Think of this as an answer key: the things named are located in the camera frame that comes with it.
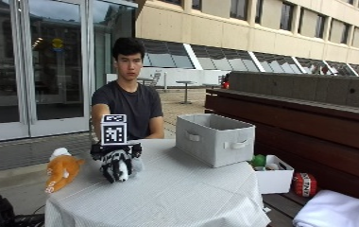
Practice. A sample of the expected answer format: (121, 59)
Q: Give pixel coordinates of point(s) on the white and grey plush toy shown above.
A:
(137, 164)

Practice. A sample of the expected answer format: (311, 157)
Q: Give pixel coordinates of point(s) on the white cube with black markers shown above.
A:
(114, 132)

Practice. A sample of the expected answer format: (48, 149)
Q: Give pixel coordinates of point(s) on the orange and white fox plush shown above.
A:
(62, 171)

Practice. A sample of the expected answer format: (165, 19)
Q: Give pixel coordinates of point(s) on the white striped tablecloth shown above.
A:
(158, 192)

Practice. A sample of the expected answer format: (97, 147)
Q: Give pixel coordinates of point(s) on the the person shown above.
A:
(129, 104)

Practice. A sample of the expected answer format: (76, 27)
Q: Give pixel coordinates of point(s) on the grey fabric storage box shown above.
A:
(215, 142)

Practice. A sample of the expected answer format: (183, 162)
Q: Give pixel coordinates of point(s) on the grey outdoor chair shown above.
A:
(154, 78)

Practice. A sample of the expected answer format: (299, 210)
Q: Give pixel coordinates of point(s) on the green plush toy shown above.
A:
(259, 160)

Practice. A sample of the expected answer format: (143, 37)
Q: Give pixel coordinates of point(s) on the small red object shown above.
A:
(226, 84)

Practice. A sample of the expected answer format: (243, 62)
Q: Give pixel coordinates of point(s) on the white toy in box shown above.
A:
(273, 166)

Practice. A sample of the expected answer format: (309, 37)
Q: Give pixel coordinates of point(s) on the white open box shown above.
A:
(275, 179)

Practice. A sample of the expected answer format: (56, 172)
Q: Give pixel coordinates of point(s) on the yellow round sign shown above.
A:
(57, 43)

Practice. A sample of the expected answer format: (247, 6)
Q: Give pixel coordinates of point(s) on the red cube plush toy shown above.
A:
(304, 184)

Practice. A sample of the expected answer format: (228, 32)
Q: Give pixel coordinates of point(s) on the dark wooden bench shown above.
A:
(305, 126)

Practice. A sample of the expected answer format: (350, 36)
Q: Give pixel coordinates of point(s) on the white folded cloth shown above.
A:
(338, 210)

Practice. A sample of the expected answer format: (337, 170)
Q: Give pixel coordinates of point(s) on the round pedestal table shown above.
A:
(186, 91)

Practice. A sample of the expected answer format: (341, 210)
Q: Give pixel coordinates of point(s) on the glass door with grey frame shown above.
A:
(33, 66)

